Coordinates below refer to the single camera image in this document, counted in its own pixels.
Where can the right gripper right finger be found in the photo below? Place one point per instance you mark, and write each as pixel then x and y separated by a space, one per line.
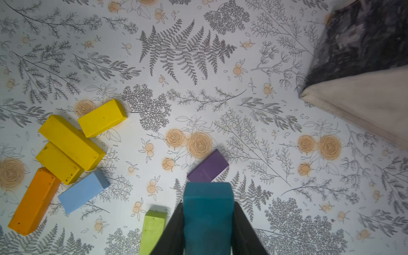
pixel 244 238

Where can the small yellow block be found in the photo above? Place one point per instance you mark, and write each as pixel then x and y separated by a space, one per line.
pixel 103 118

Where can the canvas tote bag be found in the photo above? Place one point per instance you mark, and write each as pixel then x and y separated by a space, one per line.
pixel 360 70

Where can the orange block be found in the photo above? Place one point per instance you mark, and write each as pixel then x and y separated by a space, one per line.
pixel 35 202

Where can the teal block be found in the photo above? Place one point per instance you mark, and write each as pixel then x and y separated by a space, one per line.
pixel 208 218

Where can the light blue block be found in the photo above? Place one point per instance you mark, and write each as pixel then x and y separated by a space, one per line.
pixel 83 191

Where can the purple block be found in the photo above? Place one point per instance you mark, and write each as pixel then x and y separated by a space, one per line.
pixel 209 168

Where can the lime green long block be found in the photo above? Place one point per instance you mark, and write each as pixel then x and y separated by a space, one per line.
pixel 153 227

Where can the lower yellow block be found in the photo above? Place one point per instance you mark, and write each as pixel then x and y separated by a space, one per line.
pixel 58 163

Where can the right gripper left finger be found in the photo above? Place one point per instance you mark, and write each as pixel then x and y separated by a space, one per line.
pixel 172 240

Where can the long yellow block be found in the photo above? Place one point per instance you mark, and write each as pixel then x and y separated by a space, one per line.
pixel 72 142

